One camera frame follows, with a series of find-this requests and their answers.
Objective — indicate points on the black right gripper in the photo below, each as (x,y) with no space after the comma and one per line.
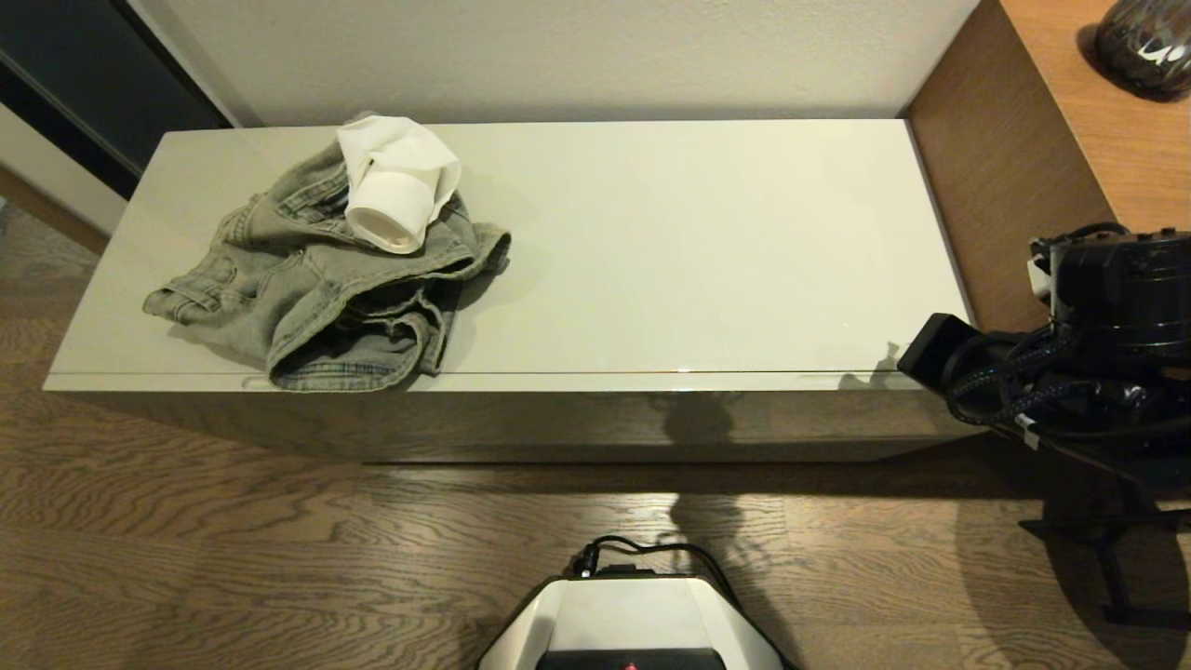
(940,349)

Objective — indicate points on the white toilet paper roll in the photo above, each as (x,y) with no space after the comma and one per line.
(395,191)

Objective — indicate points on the grey denim shorts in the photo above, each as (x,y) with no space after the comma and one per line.
(307,288)

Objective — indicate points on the white and black robot base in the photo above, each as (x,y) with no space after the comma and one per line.
(633,619)

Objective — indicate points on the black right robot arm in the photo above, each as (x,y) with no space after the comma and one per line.
(1121,298)

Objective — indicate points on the brown wooden desk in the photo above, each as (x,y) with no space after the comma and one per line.
(1023,158)

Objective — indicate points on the grey glossy low cabinet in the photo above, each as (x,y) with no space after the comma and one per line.
(670,242)

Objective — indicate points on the dark glossy vase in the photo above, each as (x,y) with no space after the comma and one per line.
(1146,46)

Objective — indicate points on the dark door panel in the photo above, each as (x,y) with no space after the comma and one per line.
(93,74)

